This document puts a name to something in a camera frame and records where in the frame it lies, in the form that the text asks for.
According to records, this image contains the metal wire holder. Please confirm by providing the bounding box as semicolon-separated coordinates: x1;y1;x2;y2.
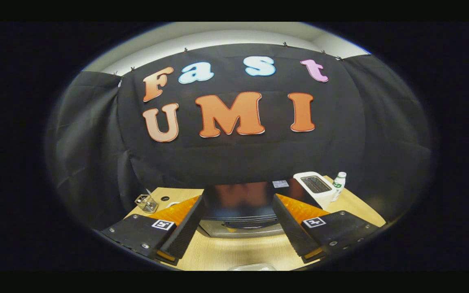
135;189;159;213

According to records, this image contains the black backdrop cloth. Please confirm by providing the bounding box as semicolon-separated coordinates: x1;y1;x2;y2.
45;43;432;230

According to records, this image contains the white pop-up toaster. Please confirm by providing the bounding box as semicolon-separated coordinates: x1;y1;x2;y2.
293;171;336;210

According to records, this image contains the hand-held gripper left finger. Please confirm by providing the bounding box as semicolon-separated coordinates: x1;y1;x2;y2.
100;195;206;266

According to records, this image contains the white bottle green label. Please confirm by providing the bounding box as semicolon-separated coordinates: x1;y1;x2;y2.
331;172;347;202

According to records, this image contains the black toaster oven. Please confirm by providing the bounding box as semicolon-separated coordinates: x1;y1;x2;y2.
197;179;322;238

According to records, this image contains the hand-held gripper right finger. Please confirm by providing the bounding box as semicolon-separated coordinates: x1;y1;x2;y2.
271;194;381;264

